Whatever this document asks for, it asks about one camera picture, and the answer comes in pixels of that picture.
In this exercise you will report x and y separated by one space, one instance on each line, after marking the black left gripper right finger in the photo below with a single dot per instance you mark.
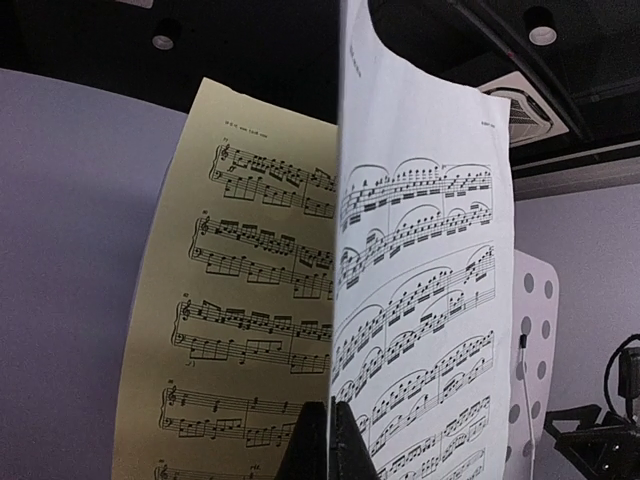
350 457

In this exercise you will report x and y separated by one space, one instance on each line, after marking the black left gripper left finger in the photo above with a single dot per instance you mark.
305 457

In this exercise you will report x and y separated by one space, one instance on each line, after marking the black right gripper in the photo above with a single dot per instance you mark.
598 450

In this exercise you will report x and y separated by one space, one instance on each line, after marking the white perforated music stand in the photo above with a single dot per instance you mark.
535 313

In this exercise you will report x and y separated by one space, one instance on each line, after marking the yellow sheet music page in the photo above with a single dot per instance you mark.
230 330

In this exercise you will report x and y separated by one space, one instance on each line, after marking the white sheet music page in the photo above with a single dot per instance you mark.
424 260

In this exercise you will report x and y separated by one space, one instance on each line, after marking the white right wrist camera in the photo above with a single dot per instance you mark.
629 373

